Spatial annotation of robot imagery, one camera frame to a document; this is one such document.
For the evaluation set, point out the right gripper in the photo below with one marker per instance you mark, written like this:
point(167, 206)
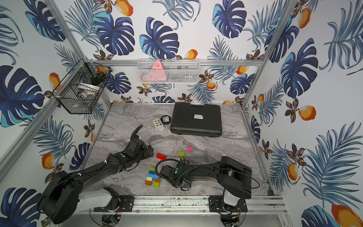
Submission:
point(173, 184)

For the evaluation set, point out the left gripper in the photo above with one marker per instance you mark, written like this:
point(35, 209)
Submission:
point(146, 150)

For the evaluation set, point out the lime green lego brick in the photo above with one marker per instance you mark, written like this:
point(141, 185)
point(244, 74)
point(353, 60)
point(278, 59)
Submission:
point(156, 184)

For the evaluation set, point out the lime lego brick upturned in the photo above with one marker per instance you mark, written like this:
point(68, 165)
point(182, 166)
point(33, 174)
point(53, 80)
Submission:
point(181, 154)

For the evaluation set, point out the light green orange lego stack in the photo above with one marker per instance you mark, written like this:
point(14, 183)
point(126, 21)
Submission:
point(149, 181)

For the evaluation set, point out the light blue long lego brick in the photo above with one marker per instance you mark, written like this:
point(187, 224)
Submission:
point(153, 176)

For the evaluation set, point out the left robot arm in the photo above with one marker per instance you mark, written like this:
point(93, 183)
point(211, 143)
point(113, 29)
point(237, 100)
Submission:
point(61, 198)

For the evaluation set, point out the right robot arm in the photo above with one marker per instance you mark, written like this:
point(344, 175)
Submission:
point(235, 177)

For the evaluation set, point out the red long lego brick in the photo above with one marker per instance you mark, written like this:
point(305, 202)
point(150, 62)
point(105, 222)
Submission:
point(161, 157)

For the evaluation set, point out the white remote control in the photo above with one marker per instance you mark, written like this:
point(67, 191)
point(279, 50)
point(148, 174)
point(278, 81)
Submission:
point(158, 124)

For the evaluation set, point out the black round tape measure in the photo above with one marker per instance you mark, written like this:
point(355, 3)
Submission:
point(165, 119)

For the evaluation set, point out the black plastic tool case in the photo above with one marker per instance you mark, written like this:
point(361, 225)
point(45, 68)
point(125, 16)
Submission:
point(195, 119)

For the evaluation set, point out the pink triangle card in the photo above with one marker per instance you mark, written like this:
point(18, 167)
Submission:
point(156, 74)

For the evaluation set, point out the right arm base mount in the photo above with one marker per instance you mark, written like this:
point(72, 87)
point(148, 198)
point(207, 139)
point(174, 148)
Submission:
point(218, 204)

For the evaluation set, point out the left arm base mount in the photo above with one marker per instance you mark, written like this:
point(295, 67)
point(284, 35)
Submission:
point(119, 203)

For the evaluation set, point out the clear wall tray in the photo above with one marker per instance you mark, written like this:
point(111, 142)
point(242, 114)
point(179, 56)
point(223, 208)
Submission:
point(177, 70)

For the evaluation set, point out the black wire basket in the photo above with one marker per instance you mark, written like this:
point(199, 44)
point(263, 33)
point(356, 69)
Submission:
point(85, 85)

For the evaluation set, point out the aluminium front rail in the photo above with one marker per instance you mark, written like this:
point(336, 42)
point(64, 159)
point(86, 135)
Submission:
point(194, 205)

